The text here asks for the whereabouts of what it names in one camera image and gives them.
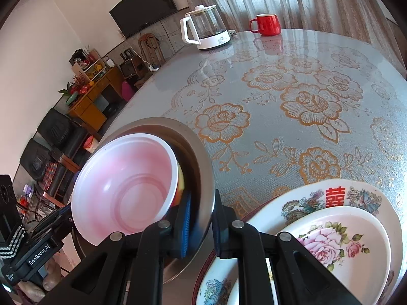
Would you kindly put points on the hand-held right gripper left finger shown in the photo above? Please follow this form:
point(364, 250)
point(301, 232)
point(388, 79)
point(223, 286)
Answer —
point(184, 228)

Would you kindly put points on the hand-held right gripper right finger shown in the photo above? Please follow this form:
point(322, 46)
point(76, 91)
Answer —
point(219, 228)

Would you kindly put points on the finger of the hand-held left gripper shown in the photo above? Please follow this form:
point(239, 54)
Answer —
point(57, 217)

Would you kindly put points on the yellow plastic bowl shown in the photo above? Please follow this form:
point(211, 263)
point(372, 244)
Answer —
point(181, 184)

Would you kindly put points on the stainless steel bowl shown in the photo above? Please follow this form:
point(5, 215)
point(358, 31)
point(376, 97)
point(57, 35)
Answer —
point(197, 165)

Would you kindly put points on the red plastic bowl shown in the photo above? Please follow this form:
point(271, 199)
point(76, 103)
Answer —
point(127, 190)

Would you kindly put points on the white plate with dragon print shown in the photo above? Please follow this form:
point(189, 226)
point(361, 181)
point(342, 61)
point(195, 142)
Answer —
point(334, 197)

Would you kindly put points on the white plate with rose print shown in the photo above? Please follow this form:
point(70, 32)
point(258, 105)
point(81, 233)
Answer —
point(365, 228)

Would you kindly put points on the person's left hand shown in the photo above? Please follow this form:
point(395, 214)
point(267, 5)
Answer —
point(11, 244)

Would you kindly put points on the plaid cloth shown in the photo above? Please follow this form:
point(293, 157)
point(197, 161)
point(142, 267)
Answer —
point(51, 173)

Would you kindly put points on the black leather chair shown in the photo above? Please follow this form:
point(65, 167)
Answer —
point(57, 130)
point(35, 162)

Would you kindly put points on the red and white bag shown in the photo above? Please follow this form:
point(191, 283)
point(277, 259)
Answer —
point(90, 144)

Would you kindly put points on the wooden cabinet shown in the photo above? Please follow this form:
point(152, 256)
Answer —
point(92, 101)

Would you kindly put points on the green plant pot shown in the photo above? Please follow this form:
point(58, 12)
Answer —
point(70, 97)

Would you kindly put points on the pink plastic stool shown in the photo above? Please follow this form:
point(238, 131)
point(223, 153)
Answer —
point(128, 91)

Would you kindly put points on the wooden shelf with ornaments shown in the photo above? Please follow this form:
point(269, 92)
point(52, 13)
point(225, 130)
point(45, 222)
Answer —
point(92, 66)

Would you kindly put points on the white power strip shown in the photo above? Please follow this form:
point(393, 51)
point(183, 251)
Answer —
point(153, 67)

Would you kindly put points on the small dark appliance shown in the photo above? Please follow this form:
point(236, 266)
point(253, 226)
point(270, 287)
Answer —
point(128, 68)

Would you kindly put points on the light wooden chair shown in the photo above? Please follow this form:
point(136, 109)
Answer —
point(149, 47)

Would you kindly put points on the white plug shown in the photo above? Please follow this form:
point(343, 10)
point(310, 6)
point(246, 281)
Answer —
point(232, 32)

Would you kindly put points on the white glass electric kettle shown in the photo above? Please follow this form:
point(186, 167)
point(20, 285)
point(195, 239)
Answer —
point(206, 28)

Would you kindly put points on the red mug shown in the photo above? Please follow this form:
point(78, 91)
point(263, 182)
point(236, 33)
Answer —
point(267, 25)

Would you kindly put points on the black wall television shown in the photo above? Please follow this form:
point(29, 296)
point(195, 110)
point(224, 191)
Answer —
point(143, 6)

